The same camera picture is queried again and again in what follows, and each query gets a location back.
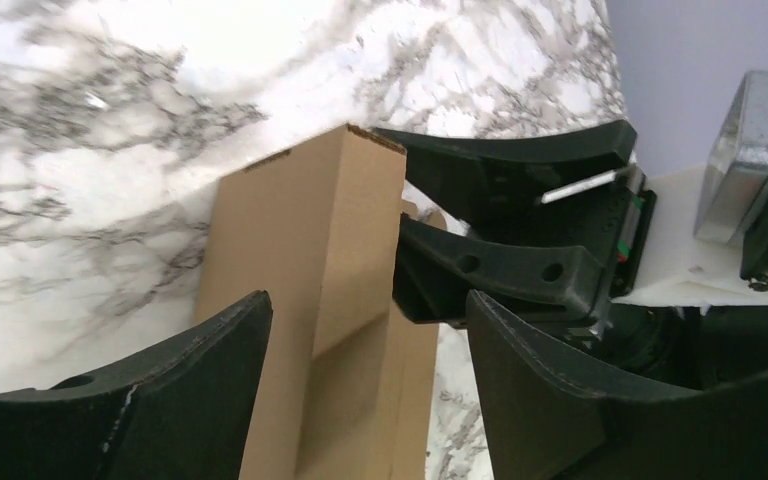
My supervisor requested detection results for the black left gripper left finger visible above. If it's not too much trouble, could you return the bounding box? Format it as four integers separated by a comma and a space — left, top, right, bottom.
0, 291, 273, 480

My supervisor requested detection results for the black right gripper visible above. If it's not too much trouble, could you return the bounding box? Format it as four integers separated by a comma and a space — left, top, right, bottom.
393, 167, 768, 388

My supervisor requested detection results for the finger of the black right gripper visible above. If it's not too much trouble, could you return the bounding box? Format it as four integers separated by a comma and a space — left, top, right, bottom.
374, 120, 637, 225

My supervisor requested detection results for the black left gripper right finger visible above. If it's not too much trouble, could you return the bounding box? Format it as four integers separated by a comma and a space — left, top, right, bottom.
466, 291, 768, 479

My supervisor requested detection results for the brown cardboard box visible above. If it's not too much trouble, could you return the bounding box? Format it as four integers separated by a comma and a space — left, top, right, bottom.
195, 125, 438, 479

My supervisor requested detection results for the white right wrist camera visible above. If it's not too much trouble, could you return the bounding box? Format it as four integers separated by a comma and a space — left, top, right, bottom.
616, 70, 768, 307

